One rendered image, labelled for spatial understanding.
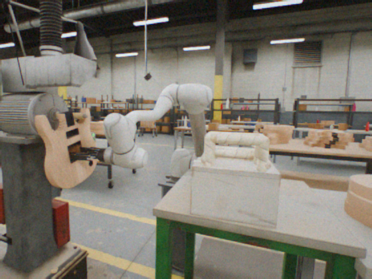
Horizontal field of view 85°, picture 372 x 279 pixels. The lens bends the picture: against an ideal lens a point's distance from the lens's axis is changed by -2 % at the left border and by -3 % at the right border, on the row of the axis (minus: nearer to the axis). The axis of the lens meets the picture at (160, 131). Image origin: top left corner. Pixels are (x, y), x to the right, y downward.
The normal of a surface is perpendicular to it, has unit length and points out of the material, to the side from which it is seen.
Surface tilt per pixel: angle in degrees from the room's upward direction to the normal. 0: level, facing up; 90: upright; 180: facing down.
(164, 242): 90
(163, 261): 90
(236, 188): 90
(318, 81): 90
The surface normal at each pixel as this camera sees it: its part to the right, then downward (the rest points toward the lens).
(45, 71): -0.36, 0.09
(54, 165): 0.93, 0.02
